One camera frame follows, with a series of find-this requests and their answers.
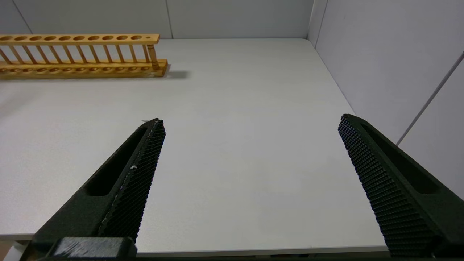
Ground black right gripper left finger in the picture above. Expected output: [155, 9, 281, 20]
[22, 118, 166, 260]

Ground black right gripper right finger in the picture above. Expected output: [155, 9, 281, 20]
[338, 113, 464, 258]

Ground wooden test tube rack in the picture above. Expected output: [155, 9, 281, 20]
[0, 34, 168, 79]

